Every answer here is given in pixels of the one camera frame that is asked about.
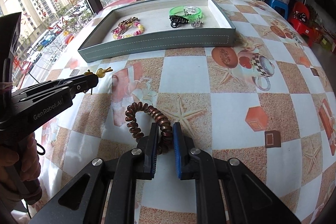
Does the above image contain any brown spiral hair tie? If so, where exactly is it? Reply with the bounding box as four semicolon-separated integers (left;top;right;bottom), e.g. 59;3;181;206
125;101;174;155

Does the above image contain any red plastic chair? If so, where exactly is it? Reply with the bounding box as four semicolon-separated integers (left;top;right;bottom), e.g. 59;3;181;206
288;1;314;47

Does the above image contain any yellow sunflower hair tie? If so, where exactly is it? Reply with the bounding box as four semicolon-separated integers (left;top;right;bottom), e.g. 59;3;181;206
83;66;113;96

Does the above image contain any silver rhinestone hair clip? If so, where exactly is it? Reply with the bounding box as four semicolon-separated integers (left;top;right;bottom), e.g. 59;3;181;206
183;6;203;28

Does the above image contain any black claw hair clip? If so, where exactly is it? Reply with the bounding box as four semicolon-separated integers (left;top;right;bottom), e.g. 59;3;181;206
169;15;189;28

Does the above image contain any pink yellow bead bracelet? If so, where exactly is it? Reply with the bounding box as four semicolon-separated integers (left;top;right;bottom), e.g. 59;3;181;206
111;19;145;41

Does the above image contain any green translucent bangle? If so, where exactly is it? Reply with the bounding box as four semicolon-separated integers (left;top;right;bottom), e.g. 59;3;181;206
169;6;202;22

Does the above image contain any pink plastic basin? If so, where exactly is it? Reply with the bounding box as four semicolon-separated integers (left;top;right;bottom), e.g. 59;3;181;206
107;0;137;7

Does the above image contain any dark metal hair clip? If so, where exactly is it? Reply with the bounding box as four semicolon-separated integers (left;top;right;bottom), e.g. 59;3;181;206
118;17;138;30

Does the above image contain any patterned checkered tablecloth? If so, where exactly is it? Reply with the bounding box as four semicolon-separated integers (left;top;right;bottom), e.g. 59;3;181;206
29;0;335;223

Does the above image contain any blue plastic stool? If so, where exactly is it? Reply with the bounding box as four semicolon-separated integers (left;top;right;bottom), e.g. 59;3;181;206
265;0;289;20

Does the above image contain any left hand on handle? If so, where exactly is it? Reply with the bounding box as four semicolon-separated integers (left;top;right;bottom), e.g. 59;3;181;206
1;133;42;214

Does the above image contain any grey-green jewelry tray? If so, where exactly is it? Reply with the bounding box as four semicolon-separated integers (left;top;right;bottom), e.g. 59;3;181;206
78;0;236;63

